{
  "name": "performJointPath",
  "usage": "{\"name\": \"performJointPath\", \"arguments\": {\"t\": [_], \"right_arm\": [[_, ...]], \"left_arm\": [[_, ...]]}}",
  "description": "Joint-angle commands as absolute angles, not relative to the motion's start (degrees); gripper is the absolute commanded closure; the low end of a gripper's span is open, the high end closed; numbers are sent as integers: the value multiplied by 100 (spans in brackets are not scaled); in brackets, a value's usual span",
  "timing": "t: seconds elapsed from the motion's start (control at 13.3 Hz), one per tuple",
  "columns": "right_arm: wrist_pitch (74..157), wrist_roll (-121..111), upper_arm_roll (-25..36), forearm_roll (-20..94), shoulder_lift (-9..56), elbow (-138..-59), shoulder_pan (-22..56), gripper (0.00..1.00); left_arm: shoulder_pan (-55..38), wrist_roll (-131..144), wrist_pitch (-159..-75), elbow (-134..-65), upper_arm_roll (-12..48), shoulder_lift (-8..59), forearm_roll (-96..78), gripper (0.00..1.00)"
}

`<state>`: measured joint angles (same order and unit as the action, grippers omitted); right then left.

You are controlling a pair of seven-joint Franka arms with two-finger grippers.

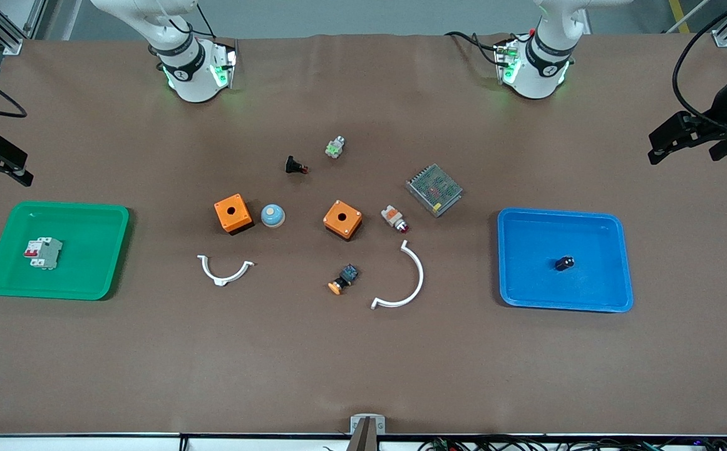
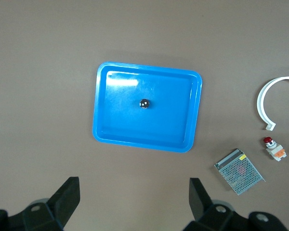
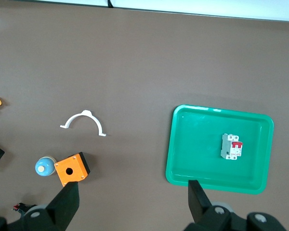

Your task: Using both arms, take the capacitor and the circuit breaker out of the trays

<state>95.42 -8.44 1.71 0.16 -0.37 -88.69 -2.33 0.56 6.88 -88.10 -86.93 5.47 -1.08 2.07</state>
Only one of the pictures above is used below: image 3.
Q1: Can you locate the black red-lens push button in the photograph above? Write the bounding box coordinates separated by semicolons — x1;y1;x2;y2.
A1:
13;203;37;214

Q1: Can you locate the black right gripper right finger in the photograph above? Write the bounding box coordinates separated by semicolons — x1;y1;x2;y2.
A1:
184;180;232;231

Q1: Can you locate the green plastic tray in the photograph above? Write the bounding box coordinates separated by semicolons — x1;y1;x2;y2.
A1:
165;104;275;195

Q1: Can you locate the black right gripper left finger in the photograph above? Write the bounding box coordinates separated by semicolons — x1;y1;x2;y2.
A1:
21;181;80;231

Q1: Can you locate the small white pipe clamp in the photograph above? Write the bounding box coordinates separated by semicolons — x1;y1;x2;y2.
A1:
60;110;107;137

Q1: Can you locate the white red circuit breaker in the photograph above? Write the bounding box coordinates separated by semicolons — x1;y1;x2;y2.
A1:
220;133;244;161

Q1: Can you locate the blue dome buzzer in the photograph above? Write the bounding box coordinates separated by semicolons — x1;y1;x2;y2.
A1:
35;155;57;176

